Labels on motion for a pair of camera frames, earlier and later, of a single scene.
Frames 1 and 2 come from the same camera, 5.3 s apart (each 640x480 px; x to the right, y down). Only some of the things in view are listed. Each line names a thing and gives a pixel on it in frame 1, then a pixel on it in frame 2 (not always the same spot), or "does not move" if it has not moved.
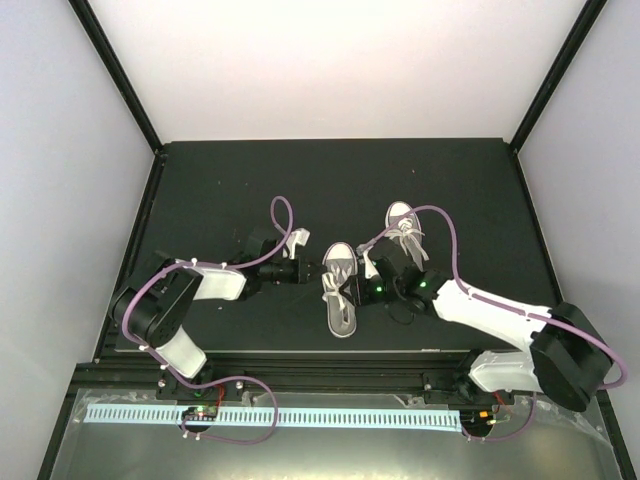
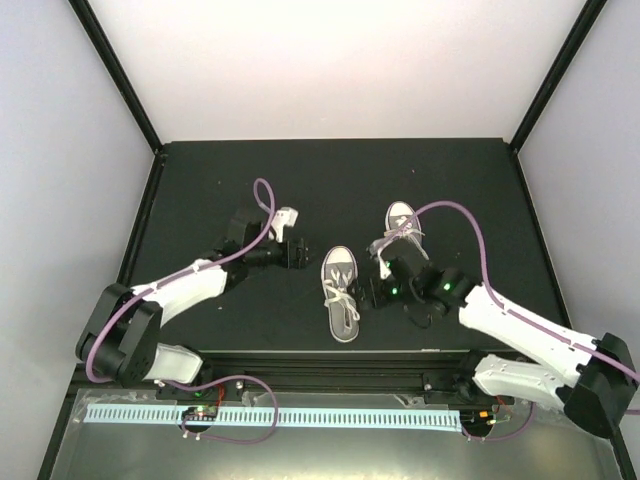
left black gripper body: (301, 270) -> (287, 260)
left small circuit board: (201, 413) does not move
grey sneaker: (339, 265) does not move
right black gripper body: (373, 296) does not move
